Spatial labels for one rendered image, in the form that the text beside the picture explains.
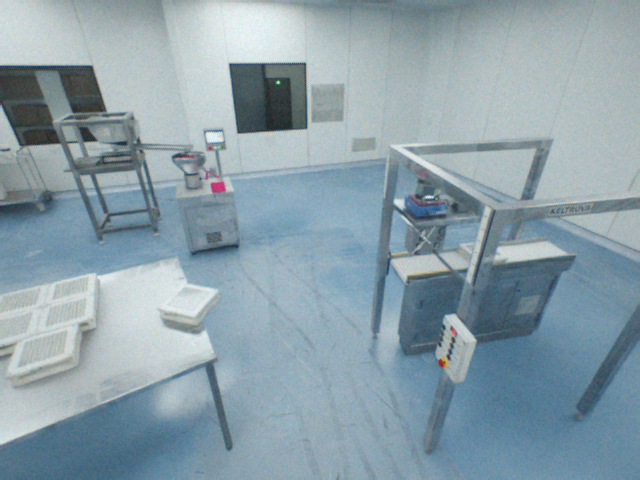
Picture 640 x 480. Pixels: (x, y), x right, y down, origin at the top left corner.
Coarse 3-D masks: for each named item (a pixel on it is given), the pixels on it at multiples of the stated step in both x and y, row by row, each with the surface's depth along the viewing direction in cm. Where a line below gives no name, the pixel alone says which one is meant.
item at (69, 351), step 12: (36, 336) 166; (72, 336) 165; (60, 348) 159; (72, 348) 159; (12, 360) 153; (36, 360) 152; (48, 360) 153; (60, 360) 153; (12, 372) 147; (24, 372) 148
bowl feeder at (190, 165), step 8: (192, 152) 392; (200, 152) 389; (176, 160) 362; (184, 160) 361; (192, 160) 364; (200, 160) 370; (184, 168) 370; (192, 168) 371; (216, 168) 387; (192, 176) 379; (200, 176) 387; (192, 184) 384; (200, 184) 390
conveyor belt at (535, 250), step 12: (504, 252) 250; (516, 252) 250; (528, 252) 250; (540, 252) 250; (552, 252) 250; (564, 252) 250; (396, 264) 236; (408, 264) 236; (420, 264) 236; (432, 264) 236
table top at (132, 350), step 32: (128, 288) 211; (160, 288) 211; (128, 320) 186; (160, 320) 186; (96, 352) 166; (128, 352) 166; (160, 352) 166; (192, 352) 166; (0, 384) 150; (32, 384) 150; (64, 384) 150; (96, 384) 150; (128, 384) 150; (160, 384) 153; (0, 416) 137; (32, 416) 137; (64, 416) 136; (0, 448) 128
